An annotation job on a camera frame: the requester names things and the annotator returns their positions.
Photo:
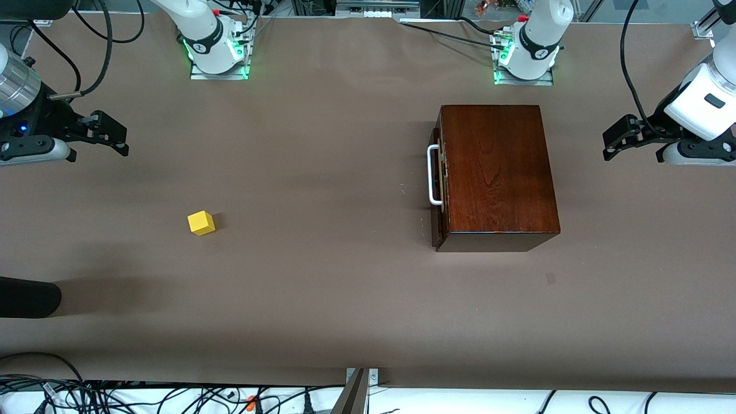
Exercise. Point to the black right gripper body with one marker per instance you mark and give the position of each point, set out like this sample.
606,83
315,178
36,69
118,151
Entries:
47,119

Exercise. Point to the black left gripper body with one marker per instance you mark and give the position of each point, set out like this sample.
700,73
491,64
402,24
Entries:
654,130

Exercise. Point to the yellow cube block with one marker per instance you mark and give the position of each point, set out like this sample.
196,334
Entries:
201,223

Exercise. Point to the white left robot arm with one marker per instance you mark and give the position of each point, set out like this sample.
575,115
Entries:
537,34

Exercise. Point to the dark brown wooden cabinet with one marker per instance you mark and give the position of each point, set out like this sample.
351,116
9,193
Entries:
500,172

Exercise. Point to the black foam cylinder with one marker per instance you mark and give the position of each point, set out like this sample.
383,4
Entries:
29,296

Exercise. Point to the dark grey metal bar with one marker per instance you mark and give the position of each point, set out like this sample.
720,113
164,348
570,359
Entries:
352,398

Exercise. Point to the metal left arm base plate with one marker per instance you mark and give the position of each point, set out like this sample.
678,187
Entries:
546,80

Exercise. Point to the aluminium frame profile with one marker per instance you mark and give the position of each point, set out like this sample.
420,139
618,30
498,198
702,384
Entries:
40,23
704,30

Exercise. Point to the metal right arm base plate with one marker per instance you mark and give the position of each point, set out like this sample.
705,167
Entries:
198,73

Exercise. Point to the grey metal rail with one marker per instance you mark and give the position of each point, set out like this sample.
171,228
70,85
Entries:
376,7

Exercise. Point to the small silver metal bracket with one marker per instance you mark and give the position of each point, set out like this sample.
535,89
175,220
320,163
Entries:
374,376

